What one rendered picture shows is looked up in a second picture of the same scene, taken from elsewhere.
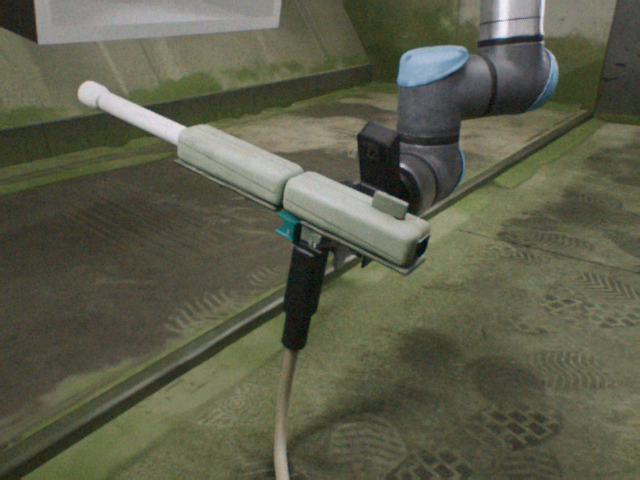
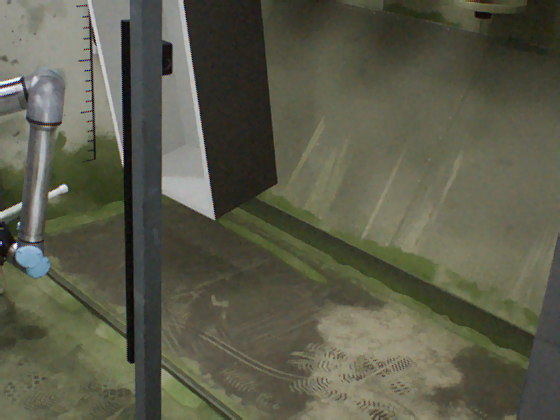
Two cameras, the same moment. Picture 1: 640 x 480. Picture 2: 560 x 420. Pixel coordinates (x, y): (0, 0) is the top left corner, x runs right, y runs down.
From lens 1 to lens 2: 358 cm
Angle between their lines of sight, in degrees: 88
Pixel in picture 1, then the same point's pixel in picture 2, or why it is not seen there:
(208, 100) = (413, 280)
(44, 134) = (306, 229)
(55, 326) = (93, 255)
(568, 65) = not seen: outside the picture
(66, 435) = not seen: hidden behind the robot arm
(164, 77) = (397, 244)
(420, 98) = not seen: hidden behind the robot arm
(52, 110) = (318, 220)
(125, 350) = (66, 266)
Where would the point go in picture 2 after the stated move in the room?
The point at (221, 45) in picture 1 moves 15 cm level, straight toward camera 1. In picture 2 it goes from (472, 253) to (435, 251)
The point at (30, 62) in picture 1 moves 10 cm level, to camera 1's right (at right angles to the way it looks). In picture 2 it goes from (334, 192) to (332, 200)
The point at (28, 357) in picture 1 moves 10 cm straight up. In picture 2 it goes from (76, 252) to (75, 233)
